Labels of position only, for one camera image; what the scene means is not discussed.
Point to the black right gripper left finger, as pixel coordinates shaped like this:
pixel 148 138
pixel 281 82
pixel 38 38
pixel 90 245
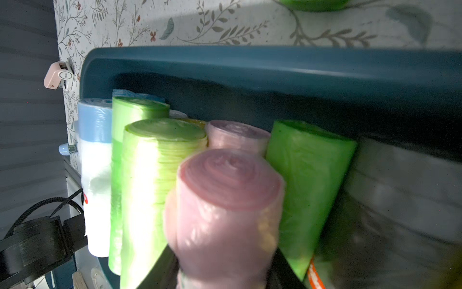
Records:
pixel 164 274

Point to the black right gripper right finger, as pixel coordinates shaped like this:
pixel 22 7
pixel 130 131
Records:
pixel 280 274

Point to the pink trash bag roll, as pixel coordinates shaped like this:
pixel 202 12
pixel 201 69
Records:
pixel 235 135
pixel 222 219

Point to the pale green roll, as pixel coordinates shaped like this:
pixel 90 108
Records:
pixel 314 163

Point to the light green roll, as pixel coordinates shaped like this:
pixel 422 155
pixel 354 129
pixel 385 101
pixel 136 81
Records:
pixel 152 151

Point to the dark grey trash bag roll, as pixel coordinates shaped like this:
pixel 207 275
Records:
pixel 396 223

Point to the yellow trash bag roll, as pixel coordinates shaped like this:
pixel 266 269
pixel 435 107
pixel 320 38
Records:
pixel 200 123

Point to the white roll with red label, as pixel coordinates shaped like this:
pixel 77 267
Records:
pixel 95 149

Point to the blue roll with gold end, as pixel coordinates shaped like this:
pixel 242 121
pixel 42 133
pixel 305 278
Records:
pixel 130 94

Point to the white roll with blue end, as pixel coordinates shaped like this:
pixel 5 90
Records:
pixel 174 114

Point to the teal plastic storage box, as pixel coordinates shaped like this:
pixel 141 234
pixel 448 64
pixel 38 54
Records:
pixel 408 96

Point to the blue small stapler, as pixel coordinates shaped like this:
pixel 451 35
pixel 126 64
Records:
pixel 67 149

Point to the pink small stapler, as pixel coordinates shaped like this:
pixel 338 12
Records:
pixel 59 75

